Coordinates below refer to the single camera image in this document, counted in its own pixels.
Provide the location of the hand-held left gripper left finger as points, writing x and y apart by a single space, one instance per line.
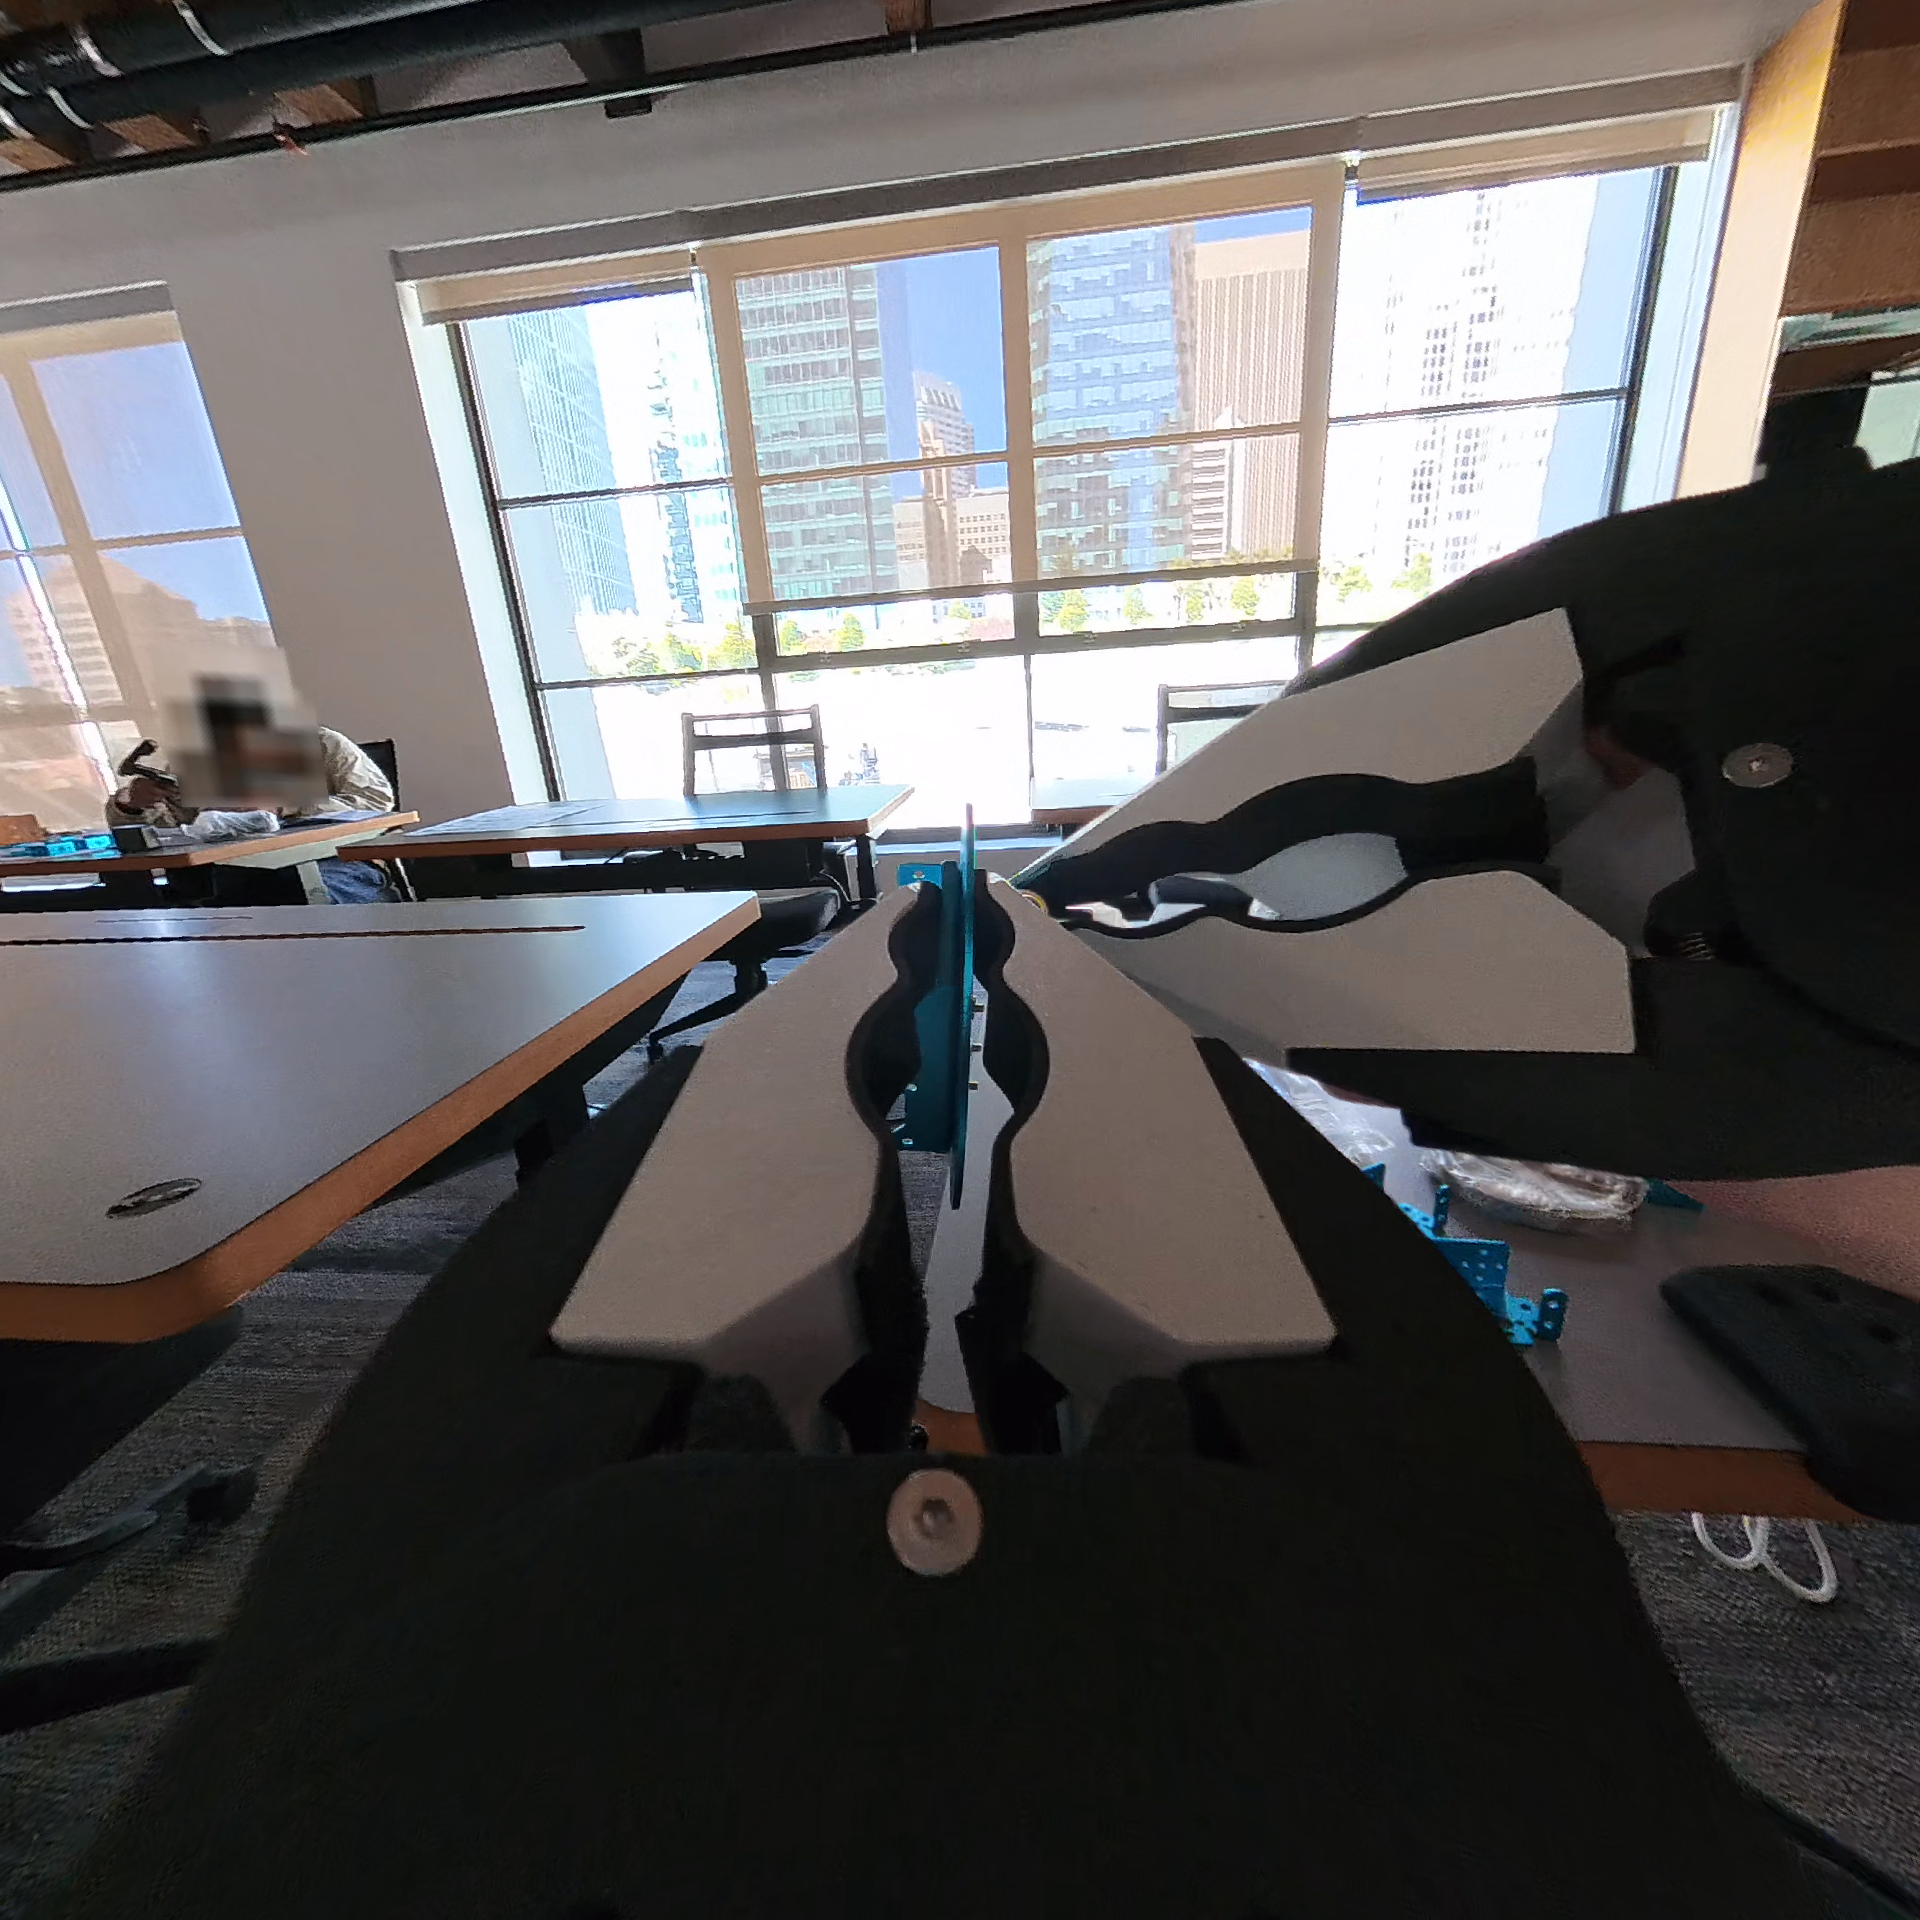
721 1202

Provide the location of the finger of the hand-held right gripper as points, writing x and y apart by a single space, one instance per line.
1349 722
1424 974

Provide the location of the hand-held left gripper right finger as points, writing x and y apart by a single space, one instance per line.
1170 1202

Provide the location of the dark slat-back chair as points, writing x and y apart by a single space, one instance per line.
1214 694
751 716

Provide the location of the plastic-wrapped round plate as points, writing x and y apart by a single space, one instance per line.
1530 1195

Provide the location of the wooden shelf unit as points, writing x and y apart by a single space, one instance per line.
1862 150

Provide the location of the tall city-view window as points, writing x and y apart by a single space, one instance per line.
901 452

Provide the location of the black perforated pad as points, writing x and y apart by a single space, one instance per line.
1815 1381

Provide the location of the window with roller blind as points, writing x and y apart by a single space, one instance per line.
120 525

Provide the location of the black ceiling pipe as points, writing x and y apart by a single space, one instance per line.
150 83

